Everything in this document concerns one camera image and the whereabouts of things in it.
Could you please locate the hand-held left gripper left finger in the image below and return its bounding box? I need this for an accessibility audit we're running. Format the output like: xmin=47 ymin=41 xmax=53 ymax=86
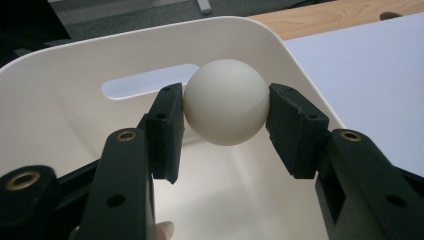
xmin=145 ymin=82 xmax=185 ymax=185

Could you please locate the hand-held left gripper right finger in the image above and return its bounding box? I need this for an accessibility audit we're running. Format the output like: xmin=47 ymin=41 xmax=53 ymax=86
xmin=265 ymin=83 xmax=331 ymax=180

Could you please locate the white metal stand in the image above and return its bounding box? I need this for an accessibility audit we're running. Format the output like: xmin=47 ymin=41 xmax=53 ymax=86
xmin=196 ymin=0 xmax=213 ymax=16

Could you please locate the white plastic bin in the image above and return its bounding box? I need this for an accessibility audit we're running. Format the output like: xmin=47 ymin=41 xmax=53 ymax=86
xmin=0 ymin=15 xmax=346 ymax=240

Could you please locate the white gridded table sheet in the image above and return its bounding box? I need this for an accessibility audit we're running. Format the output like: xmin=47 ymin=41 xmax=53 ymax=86
xmin=283 ymin=12 xmax=424 ymax=178

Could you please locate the white egg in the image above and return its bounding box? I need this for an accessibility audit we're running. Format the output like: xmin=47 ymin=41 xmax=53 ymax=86
xmin=183 ymin=58 xmax=271 ymax=147

